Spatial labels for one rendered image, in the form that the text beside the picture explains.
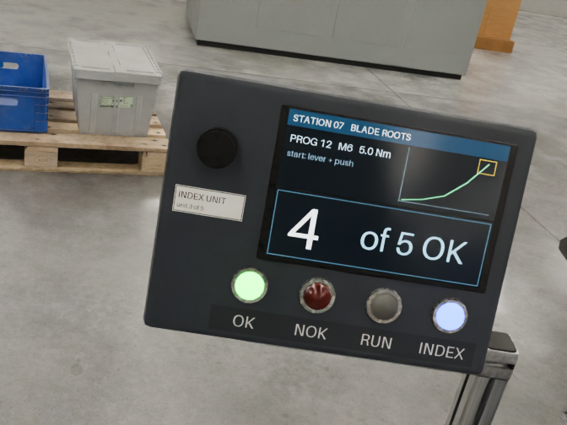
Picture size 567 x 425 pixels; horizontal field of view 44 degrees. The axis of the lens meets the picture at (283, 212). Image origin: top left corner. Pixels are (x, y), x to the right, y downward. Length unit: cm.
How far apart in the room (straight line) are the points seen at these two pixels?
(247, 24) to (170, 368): 448
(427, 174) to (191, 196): 17
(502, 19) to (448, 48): 253
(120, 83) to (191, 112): 292
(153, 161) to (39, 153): 52
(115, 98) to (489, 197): 301
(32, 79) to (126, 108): 70
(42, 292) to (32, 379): 45
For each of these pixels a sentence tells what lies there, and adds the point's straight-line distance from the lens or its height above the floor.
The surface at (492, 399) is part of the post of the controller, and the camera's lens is 67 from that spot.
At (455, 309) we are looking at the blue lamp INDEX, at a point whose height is 112.
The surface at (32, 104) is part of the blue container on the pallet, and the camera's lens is 344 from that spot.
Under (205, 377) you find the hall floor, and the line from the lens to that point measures 221.
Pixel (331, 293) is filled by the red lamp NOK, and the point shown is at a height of 112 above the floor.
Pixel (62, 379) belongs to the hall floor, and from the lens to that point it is 217.
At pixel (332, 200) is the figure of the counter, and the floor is 119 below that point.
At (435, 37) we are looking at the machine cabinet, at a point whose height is 37.
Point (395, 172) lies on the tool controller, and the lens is 51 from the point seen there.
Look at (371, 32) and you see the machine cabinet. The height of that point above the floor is 33.
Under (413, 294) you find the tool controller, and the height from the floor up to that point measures 113.
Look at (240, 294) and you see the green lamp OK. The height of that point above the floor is 111.
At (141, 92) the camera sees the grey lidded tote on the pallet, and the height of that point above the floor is 38.
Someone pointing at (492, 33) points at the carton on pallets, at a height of 19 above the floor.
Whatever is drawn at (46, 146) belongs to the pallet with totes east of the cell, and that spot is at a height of 13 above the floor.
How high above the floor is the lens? 138
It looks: 25 degrees down
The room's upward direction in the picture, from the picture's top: 11 degrees clockwise
